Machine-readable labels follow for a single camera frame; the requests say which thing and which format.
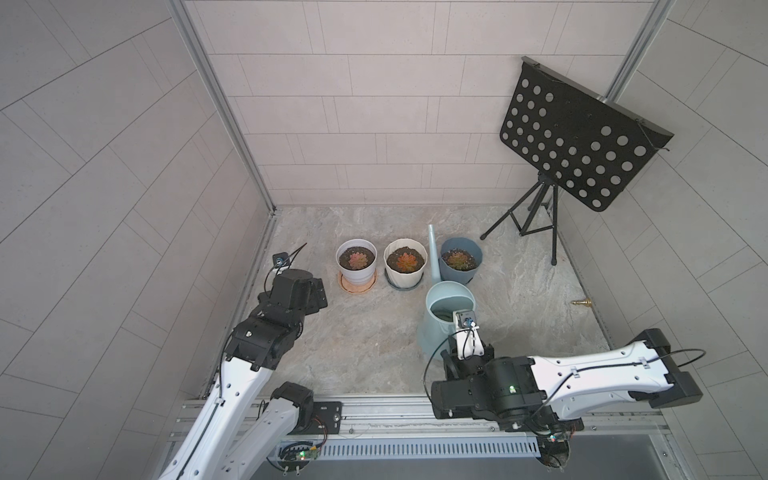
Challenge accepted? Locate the green-red succulent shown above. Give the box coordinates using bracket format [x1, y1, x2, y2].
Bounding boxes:
[444, 249, 477, 271]

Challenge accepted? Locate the black perforated music stand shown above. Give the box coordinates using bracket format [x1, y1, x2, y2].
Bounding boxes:
[499, 57, 674, 237]

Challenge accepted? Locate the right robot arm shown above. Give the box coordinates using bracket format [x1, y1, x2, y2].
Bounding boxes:
[425, 328, 703, 437]

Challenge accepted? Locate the left circuit board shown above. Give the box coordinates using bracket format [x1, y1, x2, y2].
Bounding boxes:
[277, 441, 320, 474]

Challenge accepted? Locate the pink succulent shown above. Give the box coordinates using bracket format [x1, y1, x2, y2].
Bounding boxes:
[348, 250, 370, 271]

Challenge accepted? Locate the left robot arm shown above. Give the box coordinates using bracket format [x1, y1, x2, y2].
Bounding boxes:
[160, 269, 328, 479]

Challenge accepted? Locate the right circuit board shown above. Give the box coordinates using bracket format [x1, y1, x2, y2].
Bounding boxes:
[536, 437, 570, 469]

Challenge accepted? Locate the blue plant pot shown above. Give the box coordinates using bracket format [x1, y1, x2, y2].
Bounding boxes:
[439, 237, 483, 285]

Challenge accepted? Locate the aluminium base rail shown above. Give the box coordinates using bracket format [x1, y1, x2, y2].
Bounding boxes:
[167, 389, 670, 444]

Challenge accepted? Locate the small brass fitting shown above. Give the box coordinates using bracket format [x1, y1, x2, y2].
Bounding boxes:
[571, 298, 593, 308]

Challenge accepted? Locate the peach pot saucer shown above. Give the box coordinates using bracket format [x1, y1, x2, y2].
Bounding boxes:
[338, 273, 378, 295]

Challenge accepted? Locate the grey-blue pot saucer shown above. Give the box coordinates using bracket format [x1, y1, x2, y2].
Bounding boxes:
[385, 271, 424, 291]

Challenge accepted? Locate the white round plant pot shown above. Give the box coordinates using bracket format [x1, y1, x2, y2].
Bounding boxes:
[335, 239, 378, 286]

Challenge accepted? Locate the light blue watering can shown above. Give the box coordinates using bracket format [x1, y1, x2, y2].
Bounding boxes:
[417, 224, 478, 355]

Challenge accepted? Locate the circuit board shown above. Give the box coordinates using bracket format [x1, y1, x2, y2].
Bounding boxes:
[277, 441, 320, 474]
[536, 437, 570, 469]

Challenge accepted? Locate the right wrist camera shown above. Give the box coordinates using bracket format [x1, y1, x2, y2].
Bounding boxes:
[453, 309, 485, 360]

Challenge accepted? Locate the orange-red succulent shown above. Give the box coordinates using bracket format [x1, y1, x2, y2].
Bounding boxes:
[394, 251, 420, 273]

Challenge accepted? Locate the cream faceted plant pot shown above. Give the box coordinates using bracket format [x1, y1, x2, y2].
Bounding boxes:
[384, 238, 428, 291]

